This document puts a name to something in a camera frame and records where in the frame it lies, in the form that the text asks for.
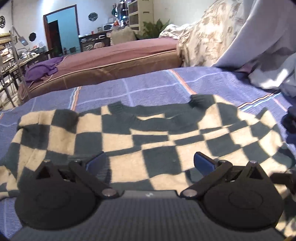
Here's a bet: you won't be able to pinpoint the checkered green cream sweater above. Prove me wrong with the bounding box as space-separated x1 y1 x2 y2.
0 93 296 237

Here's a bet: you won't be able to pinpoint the dark navy garment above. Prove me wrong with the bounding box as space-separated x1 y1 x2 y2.
281 105 296 134

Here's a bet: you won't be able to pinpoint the blue plaid bed sheet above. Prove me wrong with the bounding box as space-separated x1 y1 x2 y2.
1 67 295 237

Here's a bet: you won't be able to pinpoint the purple blanket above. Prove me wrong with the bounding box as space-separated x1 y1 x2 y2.
25 56 65 83

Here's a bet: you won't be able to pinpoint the brown bed with mauve cover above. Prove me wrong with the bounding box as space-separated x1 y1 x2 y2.
18 38 182 103

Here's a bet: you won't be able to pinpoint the floral cream pillow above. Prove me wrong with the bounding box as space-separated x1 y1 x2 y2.
159 1 244 67

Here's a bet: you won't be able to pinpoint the dark low console table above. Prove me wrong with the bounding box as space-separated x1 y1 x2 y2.
79 31 111 52

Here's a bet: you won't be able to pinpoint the light lavender duvet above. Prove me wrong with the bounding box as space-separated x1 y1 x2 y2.
215 1 295 97

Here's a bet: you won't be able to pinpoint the white microwave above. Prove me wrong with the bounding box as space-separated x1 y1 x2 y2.
103 23 113 31

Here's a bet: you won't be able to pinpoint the green potted plant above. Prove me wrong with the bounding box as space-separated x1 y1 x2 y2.
135 19 170 40

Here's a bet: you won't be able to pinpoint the cream drawer cabinet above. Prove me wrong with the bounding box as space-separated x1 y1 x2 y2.
127 0 154 32

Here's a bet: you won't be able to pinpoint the wall display shelves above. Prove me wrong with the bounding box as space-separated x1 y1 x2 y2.
0 32 15 76

